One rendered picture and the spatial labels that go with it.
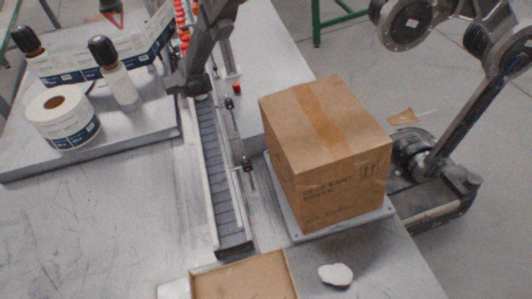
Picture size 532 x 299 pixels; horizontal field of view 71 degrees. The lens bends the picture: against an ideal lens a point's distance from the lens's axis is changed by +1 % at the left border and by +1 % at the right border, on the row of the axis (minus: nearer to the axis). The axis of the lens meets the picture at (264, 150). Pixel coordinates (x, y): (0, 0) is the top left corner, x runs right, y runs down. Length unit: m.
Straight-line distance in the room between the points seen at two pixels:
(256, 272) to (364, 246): 0.30
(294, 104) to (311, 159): 0.20
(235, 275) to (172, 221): 0.28
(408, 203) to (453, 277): 0.39
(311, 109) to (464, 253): 1.32
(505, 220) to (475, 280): 0.39
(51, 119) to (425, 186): 1.60
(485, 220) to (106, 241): 1.76
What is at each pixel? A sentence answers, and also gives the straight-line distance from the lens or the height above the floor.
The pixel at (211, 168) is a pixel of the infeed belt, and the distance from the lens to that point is 1.21.
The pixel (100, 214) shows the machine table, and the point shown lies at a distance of 1.33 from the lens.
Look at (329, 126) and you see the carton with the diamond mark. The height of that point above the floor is 1.12.
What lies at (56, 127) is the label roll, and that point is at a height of 0.99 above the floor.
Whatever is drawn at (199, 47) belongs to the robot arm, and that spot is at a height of 1.29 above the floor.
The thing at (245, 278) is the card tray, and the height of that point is 0.83.
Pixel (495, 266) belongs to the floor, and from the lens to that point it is 2.10.
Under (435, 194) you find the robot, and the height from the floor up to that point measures 0.24.
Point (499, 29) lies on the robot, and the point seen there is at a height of 1.00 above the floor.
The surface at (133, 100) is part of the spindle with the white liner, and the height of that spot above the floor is 0.92.
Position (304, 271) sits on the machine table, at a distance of 1.03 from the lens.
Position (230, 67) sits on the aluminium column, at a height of 0.86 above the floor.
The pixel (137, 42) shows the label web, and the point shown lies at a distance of 1.67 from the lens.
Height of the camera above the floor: 1.76
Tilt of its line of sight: 46 degrees down
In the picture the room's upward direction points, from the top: 12 degrees counter-clockwise
